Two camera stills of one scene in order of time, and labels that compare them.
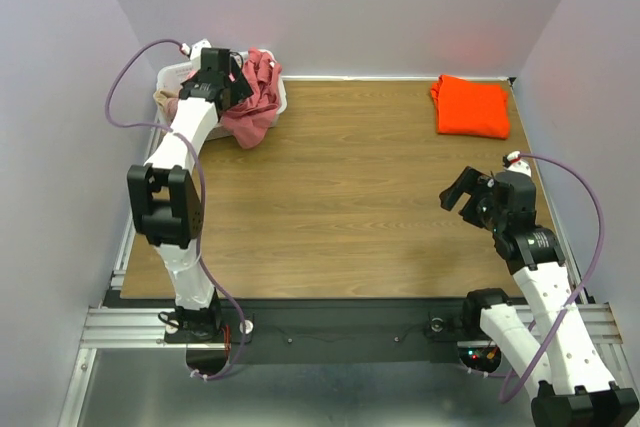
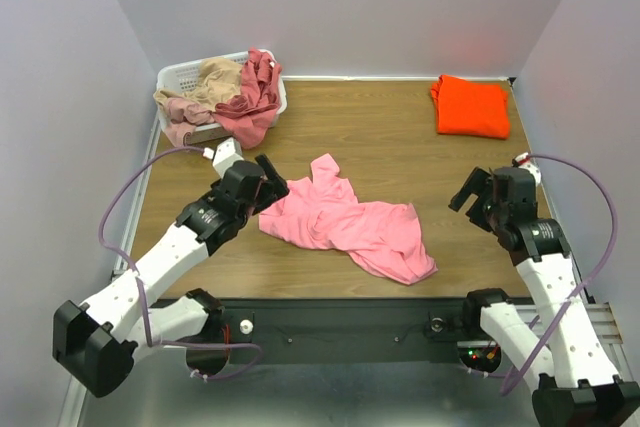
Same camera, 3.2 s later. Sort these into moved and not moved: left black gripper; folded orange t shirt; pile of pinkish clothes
Moved: left black gripper
Not moved: pile of pinkish clothes; folded orange t shirt
